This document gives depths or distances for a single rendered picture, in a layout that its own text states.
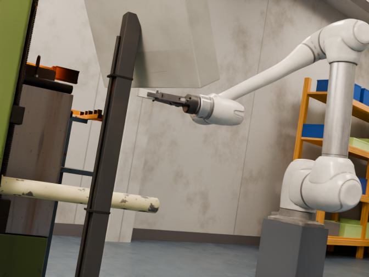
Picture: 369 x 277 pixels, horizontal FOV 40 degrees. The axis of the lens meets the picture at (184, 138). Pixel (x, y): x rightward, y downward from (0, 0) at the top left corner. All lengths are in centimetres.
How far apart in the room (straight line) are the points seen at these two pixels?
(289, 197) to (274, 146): 508
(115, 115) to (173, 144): 467
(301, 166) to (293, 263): 40
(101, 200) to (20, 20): 49
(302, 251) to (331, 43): 83
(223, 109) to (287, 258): 66
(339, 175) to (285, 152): 547
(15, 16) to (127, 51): 30
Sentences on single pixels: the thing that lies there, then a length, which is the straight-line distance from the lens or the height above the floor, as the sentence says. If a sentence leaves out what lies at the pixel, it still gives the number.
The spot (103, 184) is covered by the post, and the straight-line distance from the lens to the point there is 120.
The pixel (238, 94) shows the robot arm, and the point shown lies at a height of 110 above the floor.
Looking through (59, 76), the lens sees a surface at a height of 99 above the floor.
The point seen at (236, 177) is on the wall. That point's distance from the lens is 669.
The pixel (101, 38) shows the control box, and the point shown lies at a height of 103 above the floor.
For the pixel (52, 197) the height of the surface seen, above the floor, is 61.
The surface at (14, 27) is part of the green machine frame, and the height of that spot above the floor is 101.
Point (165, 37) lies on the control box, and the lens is 121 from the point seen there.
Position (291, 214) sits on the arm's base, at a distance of 218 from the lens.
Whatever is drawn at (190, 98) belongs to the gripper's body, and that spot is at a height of 101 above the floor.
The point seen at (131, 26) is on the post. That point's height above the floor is 105.
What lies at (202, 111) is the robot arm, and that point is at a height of 97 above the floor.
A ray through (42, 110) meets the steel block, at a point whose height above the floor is 85.
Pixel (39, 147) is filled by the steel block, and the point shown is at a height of 74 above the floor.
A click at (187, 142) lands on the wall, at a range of 602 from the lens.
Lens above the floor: 70
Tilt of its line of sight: 5 degrees up
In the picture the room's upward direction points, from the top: 9 degrees clockwise
